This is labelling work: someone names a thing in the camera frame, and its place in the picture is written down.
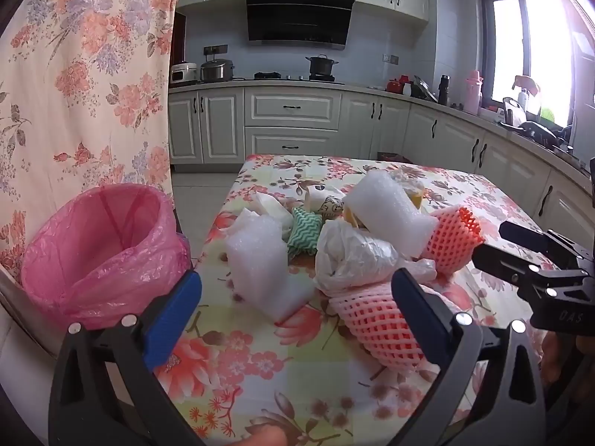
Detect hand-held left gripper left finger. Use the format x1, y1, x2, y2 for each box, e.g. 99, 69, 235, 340
48, 268, 205, 446

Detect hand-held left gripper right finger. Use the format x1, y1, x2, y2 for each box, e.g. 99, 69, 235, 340
390, 267, 547, 446

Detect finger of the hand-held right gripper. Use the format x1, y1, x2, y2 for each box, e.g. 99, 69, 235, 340
472, 242, 582, 303
499, 220, 595, 265

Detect orange foam net sleeve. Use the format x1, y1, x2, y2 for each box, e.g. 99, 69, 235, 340
421, 207, 486, 276
328, 281, 461, 372

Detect pink trash bag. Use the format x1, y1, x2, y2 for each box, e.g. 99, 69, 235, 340
21, 185, 193, 330

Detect white paper cup dark print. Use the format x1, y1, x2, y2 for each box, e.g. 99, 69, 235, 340
308, 185, 347, 220

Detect person's right hand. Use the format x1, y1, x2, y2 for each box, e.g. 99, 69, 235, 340
541, 332, 595, 382

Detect person's left hand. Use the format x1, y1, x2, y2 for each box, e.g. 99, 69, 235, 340
232, 427, 290, 446

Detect clear plastic bag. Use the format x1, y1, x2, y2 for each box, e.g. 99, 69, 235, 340
313, 218, 438, 295

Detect floral tablecloth table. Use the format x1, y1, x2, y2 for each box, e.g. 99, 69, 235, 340
153, 153, 559, 446

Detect white foam sheet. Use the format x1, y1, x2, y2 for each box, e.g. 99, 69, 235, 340
225, 209, 317, 321
346, 169, 440, 258

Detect black pan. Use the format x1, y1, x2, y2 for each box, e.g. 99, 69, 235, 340
499, 121, 575, 149

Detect white spray bottle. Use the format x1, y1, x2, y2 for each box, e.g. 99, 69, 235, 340
511, 74, 542, 117

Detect green zigzag cloth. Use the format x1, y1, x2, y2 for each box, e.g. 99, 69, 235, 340
286, 207, 326, 258

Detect white paper napkin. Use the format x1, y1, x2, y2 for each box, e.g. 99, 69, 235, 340
251, 193, 295, 229

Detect pink thermos jug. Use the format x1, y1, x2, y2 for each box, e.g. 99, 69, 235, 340
465, 71, 484, 114

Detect steel tray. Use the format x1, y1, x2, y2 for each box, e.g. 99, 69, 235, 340
411, 75, 438, 102

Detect kitchen window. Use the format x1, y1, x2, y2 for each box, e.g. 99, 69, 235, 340
479, 0, 589, 126

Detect white lower kitchen cabinets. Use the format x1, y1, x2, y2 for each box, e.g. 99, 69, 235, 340
168, 81, 595, 252

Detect white rice cooker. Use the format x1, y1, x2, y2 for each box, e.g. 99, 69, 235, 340
170, 62, 200, 85

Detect silver rice cooker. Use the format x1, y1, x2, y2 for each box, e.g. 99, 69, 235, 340
200, 58, 234, 83

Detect floral curtain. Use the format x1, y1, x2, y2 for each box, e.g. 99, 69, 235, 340
0, 0, 187, 289

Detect black cooking pot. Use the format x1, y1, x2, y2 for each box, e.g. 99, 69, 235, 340
305, 54, 339, 77

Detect black gas stove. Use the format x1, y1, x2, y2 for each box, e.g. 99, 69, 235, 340
253, 71, 345, 84

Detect black range hood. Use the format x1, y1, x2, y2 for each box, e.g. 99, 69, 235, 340
245, 0, 356, 51

